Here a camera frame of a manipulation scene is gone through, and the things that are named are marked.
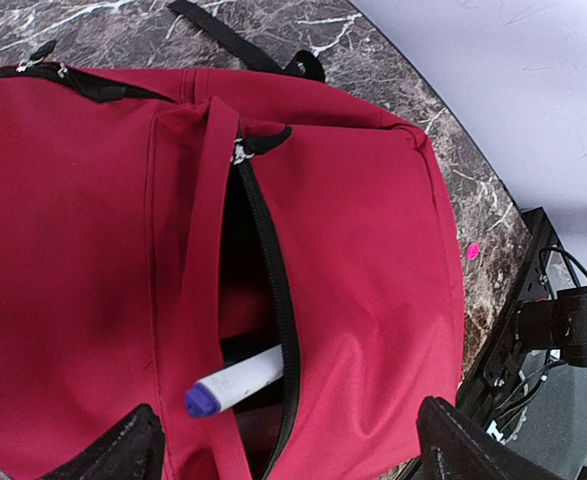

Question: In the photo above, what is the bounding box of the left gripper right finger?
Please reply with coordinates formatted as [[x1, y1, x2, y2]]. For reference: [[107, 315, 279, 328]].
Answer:
[[417, 397, 557, 480]]

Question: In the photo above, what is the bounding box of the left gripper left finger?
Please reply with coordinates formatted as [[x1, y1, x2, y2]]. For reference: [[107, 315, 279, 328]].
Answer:
[[43, 404, 165, 480]]

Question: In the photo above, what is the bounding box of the purple capped white marker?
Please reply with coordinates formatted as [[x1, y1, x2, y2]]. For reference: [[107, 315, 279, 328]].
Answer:
[[185, 345, 284, 419]]

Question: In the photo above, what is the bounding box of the red student backpack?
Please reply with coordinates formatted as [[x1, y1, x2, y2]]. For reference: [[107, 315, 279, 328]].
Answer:
[[0, 0, 467, 480]]

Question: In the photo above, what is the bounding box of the small pink cap piece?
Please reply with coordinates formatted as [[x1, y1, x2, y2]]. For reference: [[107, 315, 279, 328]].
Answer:
[[466, 243, 480, 261]]

